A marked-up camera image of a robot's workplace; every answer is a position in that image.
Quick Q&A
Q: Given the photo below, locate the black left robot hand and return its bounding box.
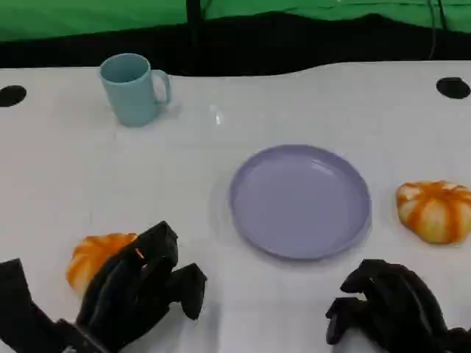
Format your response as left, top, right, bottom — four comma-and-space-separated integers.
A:
75, 220, 208, 352

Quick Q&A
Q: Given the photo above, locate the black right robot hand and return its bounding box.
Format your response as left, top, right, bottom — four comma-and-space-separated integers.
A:
325, 258, 452, 353

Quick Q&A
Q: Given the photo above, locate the orange white toy bread roll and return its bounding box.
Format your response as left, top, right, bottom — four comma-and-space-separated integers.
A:
65, 232, 139, 295
395, 179, 471, 246

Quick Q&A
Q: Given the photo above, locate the lilac plate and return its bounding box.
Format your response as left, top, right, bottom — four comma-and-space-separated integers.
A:
228, 143, 372, 261

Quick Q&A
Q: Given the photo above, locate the pale green mug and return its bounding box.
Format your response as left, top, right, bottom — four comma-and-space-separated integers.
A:
99, 53, 172, 128

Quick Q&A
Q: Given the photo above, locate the black table grommet hole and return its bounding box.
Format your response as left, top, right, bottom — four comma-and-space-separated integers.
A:
436, 76, 471, 99
0, 85, 27, 108

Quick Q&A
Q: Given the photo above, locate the black vertical pole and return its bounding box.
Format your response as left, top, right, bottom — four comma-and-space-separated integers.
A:
185, 0, 202, 74

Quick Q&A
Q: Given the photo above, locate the green cloth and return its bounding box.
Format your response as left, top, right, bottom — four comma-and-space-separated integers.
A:
0, 0, 471, 43

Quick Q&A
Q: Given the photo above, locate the black cloth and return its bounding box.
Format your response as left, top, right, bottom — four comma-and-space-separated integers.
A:
0, 10, 471, 77

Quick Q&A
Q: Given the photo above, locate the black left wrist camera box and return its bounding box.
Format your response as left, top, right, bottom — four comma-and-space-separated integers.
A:
0, 258, 58, 353

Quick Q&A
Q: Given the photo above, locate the black hanging cable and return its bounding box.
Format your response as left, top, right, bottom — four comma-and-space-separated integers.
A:
426, 0, 439, 60

